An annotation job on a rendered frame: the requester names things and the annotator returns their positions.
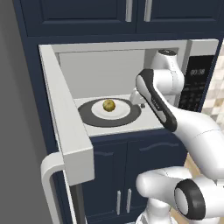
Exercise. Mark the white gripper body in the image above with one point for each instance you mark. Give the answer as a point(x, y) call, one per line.
point(136, 97)

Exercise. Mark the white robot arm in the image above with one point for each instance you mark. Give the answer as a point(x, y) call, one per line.
point(201, 137)

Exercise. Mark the white plate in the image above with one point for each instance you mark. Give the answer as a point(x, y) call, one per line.
point(122, 110)

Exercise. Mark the yellow-green round squash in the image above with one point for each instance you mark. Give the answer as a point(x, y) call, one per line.
point(109, 105)

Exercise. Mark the white microwave oven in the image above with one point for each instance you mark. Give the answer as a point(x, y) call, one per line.
point(116, 67)

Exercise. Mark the dark grey microwave turntable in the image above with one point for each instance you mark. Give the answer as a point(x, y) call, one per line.
point(87, 115)

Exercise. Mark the white microwave door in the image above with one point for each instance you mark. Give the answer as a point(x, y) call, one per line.
point(68, 122)

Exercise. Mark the navy cupboard door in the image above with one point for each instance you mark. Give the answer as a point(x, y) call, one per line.
point(102, 175)
point(151, 157)
point(78, 14)
point(186, 13)

